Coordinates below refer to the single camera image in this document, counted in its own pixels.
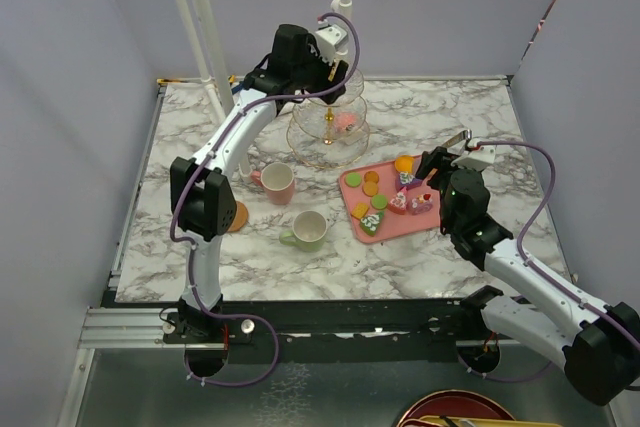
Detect blue-handled pliers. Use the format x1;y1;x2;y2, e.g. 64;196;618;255
231;77;251;95

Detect aluminium rail base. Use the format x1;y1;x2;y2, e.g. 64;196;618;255
79;298;489;349

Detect purple cable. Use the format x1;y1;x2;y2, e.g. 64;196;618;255
464;140;640;393
168;11;362;388

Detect pink serving tray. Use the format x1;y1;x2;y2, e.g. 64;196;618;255
338;160;440;244

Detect three-tier glass dessert stand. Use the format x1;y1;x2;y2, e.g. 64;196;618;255
286;70;370;169

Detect toy brown chip cookie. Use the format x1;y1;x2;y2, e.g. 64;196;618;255
364;171;379;183

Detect toy green cake slice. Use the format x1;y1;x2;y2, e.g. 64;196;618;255
359;211;385;237

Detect toy yellow cracker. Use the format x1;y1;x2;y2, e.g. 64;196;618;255
350;202;370;220

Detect toy purple cake slice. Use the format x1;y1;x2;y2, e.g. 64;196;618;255
395;171;424;192

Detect toy orange round cookie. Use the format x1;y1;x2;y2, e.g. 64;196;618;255
362;181;379;197

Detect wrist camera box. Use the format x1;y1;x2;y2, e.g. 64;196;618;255
313;24;349;63
451;145;496;172

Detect red round tray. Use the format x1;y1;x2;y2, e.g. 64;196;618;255
396;389;515;426

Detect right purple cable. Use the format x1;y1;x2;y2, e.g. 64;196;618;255
464;140;640;393

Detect toy orange egg tart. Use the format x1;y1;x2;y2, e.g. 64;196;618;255
394;155;415;174

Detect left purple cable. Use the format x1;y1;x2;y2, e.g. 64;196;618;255
168;11;362;388

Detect toy green macaron lower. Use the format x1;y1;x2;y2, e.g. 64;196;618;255
370;194;388;210

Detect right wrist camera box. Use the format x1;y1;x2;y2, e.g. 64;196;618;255
451;145;496;172

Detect pink mug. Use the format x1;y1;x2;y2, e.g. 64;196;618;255
250;162;295;205

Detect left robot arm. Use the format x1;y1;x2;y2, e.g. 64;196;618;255
169;13;360;342

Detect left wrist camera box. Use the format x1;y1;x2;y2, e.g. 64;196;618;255
313;24;349;63

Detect pink-handled metal tongs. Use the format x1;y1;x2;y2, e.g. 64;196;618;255
427;129;472;190

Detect green mug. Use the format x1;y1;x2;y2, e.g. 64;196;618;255
279;210;328;253

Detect white pvc pipe frame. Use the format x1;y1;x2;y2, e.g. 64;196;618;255
158;0;359;178

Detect toy green macaron upper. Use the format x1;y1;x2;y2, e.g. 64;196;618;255
344;172;362;188

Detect toy green macaron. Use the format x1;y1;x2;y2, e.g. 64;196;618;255
344;172;362;188
370;194;388;210

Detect yellow-handled tool at wall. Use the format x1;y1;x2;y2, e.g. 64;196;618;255
156;78;201;85

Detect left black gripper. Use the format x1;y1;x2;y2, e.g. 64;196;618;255
290;38;346;104

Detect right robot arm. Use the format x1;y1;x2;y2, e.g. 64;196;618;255
416;140;639;406

